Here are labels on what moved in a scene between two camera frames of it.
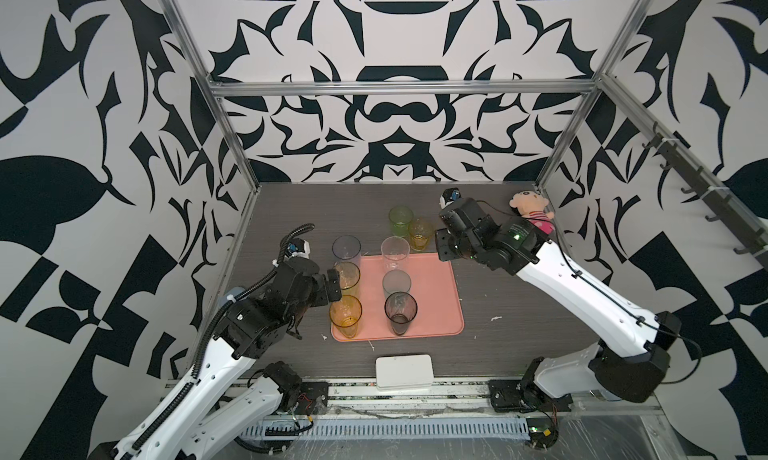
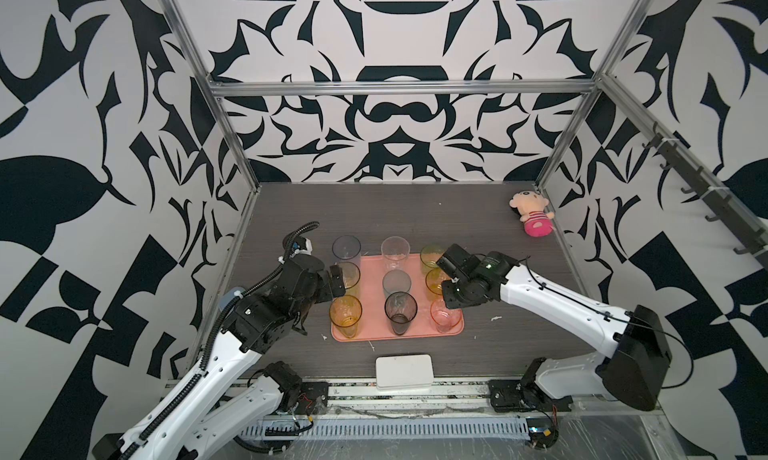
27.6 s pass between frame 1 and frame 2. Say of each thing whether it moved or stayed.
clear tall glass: stayed
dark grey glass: stayed
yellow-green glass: stayed
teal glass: stayed
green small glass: moved
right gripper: moved
